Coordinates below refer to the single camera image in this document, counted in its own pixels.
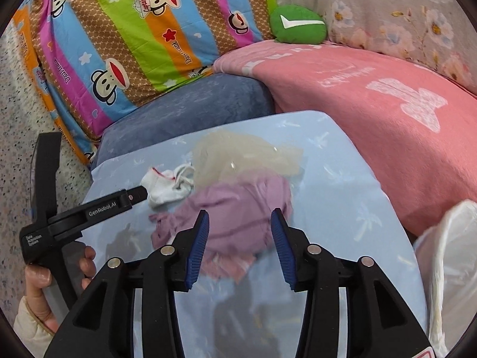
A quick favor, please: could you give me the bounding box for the purple cloth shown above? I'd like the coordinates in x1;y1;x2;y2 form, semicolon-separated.
149;175;295;282

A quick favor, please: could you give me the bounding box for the grey floral blanket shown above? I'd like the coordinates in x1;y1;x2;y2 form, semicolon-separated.
266;0;477;95

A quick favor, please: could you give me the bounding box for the beige sheer cloth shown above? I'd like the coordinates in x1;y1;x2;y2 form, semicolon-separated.
192;132;303;189

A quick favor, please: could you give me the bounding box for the person's left hand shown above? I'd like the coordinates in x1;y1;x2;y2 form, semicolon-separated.
24;244;97;334

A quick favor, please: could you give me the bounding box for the striped cartoon monkey quilt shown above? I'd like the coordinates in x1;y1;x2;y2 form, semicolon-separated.
13;0;278;165

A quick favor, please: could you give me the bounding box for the person's left forearm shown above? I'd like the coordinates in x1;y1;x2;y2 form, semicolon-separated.
13;295;57;358

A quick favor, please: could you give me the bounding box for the bin with white plastic liner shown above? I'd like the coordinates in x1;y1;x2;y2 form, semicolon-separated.
412;199;477;358

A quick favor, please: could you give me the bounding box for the white sock with red trim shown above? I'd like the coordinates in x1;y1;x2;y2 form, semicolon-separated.
141;164;196;206

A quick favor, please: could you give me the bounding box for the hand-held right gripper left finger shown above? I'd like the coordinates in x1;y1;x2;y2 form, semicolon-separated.
44;209;210;358

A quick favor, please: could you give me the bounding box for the light blue palm-print cloth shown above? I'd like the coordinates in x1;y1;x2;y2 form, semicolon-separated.
80;110;429;358

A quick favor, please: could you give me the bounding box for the blue-grey cushion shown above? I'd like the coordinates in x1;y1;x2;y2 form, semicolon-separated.
91;72;276;168

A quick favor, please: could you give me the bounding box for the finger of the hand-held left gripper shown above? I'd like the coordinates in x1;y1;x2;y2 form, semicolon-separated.
47;186;149;240

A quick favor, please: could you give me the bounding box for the green round cushion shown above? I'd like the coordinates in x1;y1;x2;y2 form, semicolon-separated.
269;4;328;44

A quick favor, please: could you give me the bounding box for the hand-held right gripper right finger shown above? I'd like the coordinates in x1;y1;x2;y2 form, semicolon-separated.
270;208;436;358

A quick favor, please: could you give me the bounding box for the pink blanket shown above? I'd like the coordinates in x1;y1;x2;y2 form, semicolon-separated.
212;40;477;237

